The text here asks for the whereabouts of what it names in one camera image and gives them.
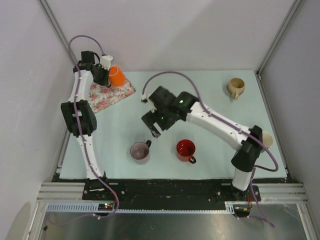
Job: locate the red mug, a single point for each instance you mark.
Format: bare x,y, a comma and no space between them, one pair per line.
185,150

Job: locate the aluminium frame rail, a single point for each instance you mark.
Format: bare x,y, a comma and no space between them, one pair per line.
286,193

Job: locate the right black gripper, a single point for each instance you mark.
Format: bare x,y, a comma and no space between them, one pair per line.
150,118

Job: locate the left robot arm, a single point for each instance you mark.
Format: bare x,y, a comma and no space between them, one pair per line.
81,121

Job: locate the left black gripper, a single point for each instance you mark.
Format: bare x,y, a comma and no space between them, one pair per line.
105,81

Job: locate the orange mug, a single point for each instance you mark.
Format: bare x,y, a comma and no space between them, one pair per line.
116,76

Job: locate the controller board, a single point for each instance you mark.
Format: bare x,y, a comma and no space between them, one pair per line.
241,211
105,206

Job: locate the floral tray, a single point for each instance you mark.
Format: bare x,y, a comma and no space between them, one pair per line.
102,97

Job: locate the corner aluminium post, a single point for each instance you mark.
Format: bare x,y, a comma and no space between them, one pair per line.
49,14
284,27

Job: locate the dark green mug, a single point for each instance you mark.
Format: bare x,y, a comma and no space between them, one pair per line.
267,139

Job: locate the right controller board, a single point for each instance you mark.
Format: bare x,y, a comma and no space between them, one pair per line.
241,211

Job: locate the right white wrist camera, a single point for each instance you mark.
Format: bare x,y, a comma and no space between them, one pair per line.
145,97

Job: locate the lilac mug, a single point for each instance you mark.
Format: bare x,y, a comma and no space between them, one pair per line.
140,152

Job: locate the left corner aluminium post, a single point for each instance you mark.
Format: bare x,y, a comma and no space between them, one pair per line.
49,14

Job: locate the beige mug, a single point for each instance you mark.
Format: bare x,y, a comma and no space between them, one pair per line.
235,87

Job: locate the left controller board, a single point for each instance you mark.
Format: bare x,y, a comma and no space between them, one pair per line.
105,206

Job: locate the right corner aluminium post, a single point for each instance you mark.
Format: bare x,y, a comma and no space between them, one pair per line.
284,27

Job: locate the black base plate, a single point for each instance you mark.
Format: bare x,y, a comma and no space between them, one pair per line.
173,204

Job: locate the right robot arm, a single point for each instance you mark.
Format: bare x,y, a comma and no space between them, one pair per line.
245,141

